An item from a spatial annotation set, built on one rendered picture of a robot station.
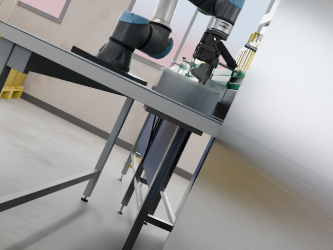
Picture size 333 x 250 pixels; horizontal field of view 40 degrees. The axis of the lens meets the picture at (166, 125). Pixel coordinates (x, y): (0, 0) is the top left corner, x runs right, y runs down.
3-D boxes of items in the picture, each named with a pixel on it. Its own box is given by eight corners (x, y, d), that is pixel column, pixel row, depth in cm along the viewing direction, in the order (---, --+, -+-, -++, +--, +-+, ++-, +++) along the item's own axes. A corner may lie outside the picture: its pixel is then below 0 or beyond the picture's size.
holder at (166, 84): (224, 123, 163) (233, 103, 163) (154, 91, 160) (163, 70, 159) (214, 118, 180) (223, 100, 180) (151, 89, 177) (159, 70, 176)
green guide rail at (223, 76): (227, 87, 185) (236, 69, 185) (225, 86, 185) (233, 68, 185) (176, 80, 358) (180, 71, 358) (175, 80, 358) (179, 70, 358)
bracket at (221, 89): (220, 103, 181) (228, 87, 181) (199, 93, 180) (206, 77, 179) (218, 102, 185) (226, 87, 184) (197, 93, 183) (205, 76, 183)
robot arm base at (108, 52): (88, 53, 183) (99, 30, 182) (104, 60, 198) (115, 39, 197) (119, 69, 179) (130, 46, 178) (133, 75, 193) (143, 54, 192)
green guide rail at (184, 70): (211, 79, 184) (219, 61, 184) (208, 78, 184) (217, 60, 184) (167, 76, 357) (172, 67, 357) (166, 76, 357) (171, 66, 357)
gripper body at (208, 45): (191, 57, 172) (204, 28, 171) (211, 67, 173) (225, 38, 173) (194, 57, 164) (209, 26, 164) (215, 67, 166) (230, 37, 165)
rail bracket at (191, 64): (188, 79, 239) (199, 55, 238) (175, 73, 238) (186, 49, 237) (187, 79, 243) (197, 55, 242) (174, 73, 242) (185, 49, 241)
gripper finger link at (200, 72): (187, 83, 166) (196, 60, 168) (202, 90, 167) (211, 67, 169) (190, 81, 163) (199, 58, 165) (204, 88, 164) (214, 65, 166)
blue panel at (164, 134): (188, 215, 195) (231, 124, 192) (150, 199, 193) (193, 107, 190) (158, 152, 352) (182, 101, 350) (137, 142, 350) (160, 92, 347)
